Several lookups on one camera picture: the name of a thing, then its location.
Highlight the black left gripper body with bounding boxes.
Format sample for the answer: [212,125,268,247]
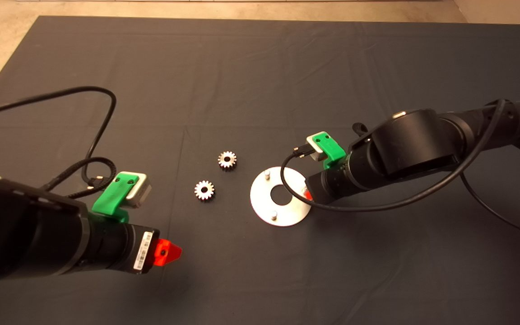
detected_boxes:
[88,213,160,274]

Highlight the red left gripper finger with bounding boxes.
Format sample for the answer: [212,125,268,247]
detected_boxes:
[154,239,182,266]

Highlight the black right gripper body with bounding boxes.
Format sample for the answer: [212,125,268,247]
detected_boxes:
[306,153,385,204]

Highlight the small steel planetary gear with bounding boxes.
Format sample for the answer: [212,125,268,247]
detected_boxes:
[194,180,215,202]
[218,151,237,171]

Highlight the round metal carrier plate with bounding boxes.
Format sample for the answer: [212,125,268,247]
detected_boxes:
[250,166,313,227]

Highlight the dark grey table cloth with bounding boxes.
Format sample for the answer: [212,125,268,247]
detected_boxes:
[0,16,520,325]

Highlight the green right camera mount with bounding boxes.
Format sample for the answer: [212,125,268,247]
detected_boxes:
[312,131,347,170]

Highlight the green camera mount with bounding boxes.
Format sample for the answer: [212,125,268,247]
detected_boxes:
[312,131,347,170]
[92,173,139,224]

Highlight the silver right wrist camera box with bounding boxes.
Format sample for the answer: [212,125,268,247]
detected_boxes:
[306,135,324,162]

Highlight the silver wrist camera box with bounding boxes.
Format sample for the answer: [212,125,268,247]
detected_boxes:
[127,172,151,209]
[306,135,324,162]

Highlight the smooth black right camera cable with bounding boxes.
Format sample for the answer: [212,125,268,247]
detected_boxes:
[280,99,520,240]

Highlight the smooth black camera cable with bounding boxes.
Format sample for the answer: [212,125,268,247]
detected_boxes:
[280,99,520,240]
[0,86,117,186]

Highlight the green left camera mount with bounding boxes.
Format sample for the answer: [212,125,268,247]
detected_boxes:
[92,173,139,224]

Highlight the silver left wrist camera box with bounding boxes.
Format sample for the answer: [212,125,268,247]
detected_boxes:
[127,172,151,209]

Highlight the braided black left arm cable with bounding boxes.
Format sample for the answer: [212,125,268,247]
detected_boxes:
[41,157,117,199]

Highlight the smooth black left camera cable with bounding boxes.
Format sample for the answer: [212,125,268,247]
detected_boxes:
[0,86,117,186]

